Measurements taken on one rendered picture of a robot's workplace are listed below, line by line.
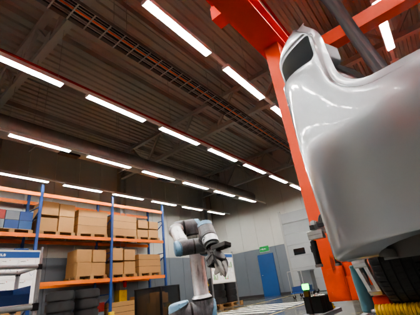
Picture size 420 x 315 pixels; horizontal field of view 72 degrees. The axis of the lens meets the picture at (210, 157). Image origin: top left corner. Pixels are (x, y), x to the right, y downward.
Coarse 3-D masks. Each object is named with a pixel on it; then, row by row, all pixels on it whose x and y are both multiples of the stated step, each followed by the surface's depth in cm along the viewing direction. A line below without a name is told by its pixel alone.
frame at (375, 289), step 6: (354, 264) 145; (360, 264) 144; (366, 264) 143; (360, 270) 147; (366, 270) 144; (360, 276) 147; (372, 276) 145; (366, 282) 148; (372, 282) 146; (366, 288) 150; (372, 288) 150; (378, 288) 147; (372, 294) 150; (378, 294) 149
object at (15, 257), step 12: (0, 252) 559; (12, 252) 575; (24, 252) 591; (36, 252) 608; (0, 264) 553; (0, 276) 546; (12, 276) 562; (24, 276) 577; (0, 288) 540; (12, 288) 555
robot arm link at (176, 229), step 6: (174, 222) 223; (180, 222) 225; (174, 228) 211; (180, 228) 211; (174, 234) 196; (180, 234) 189; (174, 240) 186; (180, 240) 174; (186, 240) 172; (192, 240) 172; (174, 246) 170; (180, 246) 168; (186, 246) 169; (192, 246) 169; (174, 252) 173; (180, 252) 168; (186, 252) 169; (192, 252) 170
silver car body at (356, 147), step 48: (336, 0) 207; (288, 48) 116; (336, 48) 108; (288, 96) 114; (336, 96) 89; (384, 96) 78; (336, 144) 88; (384, 144) 78; (336, 192) 90; (384, 192) 79; (336, 240) 93; (384, 240) 80
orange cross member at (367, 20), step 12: (384, 0) 242; (396, 0) 235; (408, 0) 231; (360, 12) 253; (372, 12) 246; (384, 12) 240; (396, 12) 241; (360, 24) 250; (372, 24) 250; (324, 36) 270; (336, 36) 262
